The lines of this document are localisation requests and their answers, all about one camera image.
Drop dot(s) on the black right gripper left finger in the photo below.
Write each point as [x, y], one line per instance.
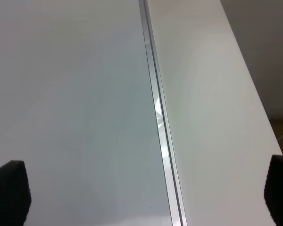
[15, 195]

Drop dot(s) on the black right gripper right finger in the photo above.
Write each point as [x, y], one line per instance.
[273, 191]

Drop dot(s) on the white whiteboard with aluminium frame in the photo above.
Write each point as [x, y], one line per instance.
[81, 104]

